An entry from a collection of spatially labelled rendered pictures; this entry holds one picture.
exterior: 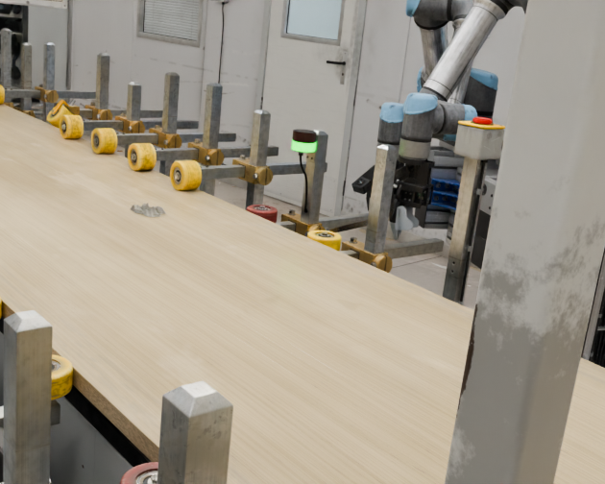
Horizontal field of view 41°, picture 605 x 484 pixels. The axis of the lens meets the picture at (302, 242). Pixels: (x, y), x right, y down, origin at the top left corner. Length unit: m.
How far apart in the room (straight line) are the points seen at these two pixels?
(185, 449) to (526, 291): 0.24
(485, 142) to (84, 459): 0.98
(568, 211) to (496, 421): 0.13
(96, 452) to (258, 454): 0.33
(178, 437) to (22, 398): 0.31
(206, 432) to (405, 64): 4.83
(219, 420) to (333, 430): 0.53
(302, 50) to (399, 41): 0.87
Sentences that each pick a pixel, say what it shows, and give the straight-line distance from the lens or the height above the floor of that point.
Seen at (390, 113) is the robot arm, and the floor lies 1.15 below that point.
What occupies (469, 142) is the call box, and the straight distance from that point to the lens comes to 1.72.
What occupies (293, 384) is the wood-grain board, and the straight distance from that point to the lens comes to 1.18.
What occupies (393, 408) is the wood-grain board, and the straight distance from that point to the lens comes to 1.15.
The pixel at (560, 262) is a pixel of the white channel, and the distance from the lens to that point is 0.45.
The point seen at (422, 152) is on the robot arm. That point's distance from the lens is 1.99.
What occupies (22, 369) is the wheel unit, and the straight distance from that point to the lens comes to 0.82.
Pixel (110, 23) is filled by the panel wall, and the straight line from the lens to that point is 7.82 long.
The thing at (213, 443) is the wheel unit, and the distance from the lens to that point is 0.56.
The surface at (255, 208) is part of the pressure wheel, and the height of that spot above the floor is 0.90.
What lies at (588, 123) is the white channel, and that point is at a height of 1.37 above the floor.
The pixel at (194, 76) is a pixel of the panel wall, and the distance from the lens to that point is 6.82.
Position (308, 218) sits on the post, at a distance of 2.13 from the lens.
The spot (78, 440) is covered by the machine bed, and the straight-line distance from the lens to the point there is 1.31.
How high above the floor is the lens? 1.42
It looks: 16 degrees down
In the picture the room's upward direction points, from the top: 6 degrees clockwise
